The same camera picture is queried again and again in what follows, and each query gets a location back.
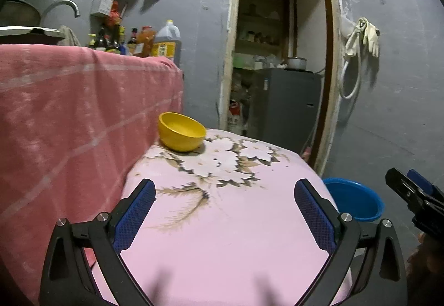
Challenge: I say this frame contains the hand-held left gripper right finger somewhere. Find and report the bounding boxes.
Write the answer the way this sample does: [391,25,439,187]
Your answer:
[294,178,408,306]

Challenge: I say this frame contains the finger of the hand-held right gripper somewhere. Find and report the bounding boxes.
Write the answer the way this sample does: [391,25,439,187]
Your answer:
[385,168,428,207]
[407,169,436,189]

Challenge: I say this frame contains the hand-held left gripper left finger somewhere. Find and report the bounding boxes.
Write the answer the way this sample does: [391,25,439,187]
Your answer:
[40,178,157,306]

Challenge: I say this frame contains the blue plastic bucket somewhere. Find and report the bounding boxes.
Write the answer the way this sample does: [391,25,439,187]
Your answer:
[322,178,385,223]

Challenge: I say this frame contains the person's right hand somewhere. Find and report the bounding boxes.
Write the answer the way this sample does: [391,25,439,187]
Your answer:
[406,232,444,294]

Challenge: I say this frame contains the pink floral blanket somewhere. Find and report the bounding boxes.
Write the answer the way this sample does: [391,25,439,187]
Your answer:
[92,128,351,306]

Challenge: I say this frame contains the yellow bowl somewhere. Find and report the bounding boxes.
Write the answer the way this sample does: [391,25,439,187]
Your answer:
[158,112,207,153]

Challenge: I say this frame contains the grey small refrigerator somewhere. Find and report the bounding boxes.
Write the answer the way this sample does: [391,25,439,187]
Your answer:
[248,69,323,154]

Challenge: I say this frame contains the pink checked cloth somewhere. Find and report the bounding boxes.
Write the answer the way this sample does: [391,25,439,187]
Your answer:
[0,44,184,303]

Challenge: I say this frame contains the white sack with red print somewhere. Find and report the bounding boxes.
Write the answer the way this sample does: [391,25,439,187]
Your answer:
[227,101,243,133]

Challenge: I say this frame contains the cream rubber gloves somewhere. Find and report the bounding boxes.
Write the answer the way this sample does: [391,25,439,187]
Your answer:
[362,22,381,57]

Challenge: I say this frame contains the clear plastic bag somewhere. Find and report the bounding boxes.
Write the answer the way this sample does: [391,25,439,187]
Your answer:
[340,13,358,39]

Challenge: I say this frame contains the green box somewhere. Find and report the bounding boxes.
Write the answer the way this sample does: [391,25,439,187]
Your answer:
[233,54,255,69]

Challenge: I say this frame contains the large cooking oil jug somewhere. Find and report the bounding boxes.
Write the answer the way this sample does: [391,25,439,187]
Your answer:
[152,20,182,64]

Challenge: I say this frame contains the orange sauce bottle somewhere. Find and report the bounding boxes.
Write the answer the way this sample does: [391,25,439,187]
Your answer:
[137,26,155,57]

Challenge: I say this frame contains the beige rag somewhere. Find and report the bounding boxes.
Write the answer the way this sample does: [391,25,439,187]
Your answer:
[57,26,82,47]

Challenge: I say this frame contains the wooden storage shelf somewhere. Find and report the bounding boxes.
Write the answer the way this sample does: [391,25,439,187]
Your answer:
[236,0,290,53]

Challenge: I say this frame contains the steel faucet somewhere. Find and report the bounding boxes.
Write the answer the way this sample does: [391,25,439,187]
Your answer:
[40,0,80,27]

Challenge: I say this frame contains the large steel pot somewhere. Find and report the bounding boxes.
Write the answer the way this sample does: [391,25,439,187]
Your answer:
[0,0,41,27]

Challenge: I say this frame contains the wooden door frame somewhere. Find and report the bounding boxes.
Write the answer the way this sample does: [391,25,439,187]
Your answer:
[218,0,344,171]

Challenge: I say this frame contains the white wall basket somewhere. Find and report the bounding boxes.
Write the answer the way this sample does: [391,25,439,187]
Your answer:
[91,0,116,17]

